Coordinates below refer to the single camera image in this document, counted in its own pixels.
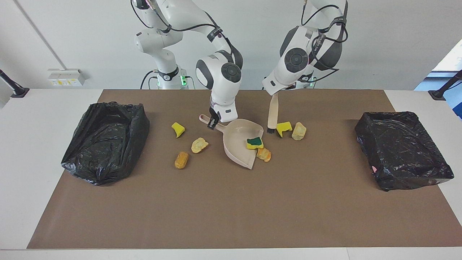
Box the beige hand brush black bristles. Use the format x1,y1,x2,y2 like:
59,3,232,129
267,93,279,135

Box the beige plastic dustpan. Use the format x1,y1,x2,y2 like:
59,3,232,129
199,114,265,170

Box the black pole stand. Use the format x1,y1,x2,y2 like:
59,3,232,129
428,70,462,101
0,69,30,98

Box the white wall socket box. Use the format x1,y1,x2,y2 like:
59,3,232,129
48,69,86,87

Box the notched yellow sponge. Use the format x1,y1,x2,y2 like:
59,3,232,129
276,121,293,138

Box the loosely crumpled black-bagged bin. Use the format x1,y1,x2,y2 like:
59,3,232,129
61,101,150,186

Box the brown toy bread roll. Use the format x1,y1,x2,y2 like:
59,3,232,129
174,151,189,169

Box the black right arm base cable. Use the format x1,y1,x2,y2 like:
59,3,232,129
140,70,159,90

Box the pale beige toy bread chunk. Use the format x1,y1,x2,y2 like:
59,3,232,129
292,122,307,141

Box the brown table mat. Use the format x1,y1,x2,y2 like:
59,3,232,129
27,89,462,249

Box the pale golden toy pastry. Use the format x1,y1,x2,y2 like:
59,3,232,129
191,137,209,154

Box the black-bagged bin with pink spot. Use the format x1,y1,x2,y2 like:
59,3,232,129
354,111,454,192

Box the black left arm gripper cable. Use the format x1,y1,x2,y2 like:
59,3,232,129
301,0,349,84

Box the black right arm gripper cable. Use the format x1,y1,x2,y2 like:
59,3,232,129
131,0,233,55

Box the black arm gripper cable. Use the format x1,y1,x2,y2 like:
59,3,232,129
131,0,233,55
301,0,349,84

